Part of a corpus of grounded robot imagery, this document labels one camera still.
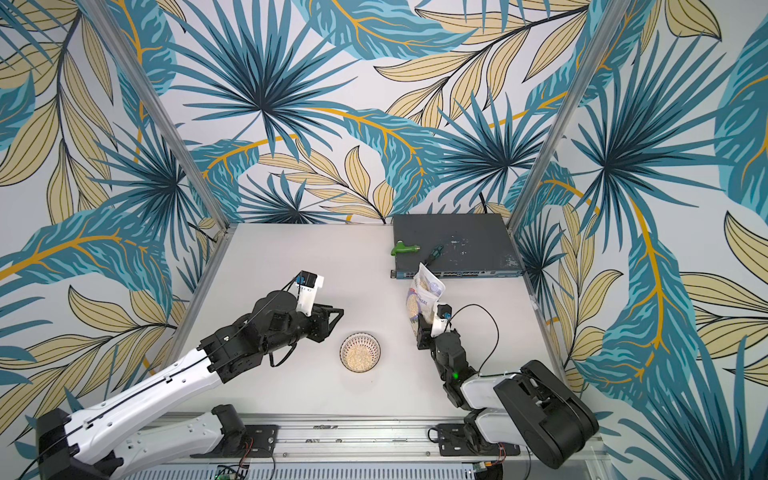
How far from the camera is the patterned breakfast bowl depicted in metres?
0.83

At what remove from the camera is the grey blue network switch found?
1054 mm

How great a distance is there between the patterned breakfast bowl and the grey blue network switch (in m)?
0.26
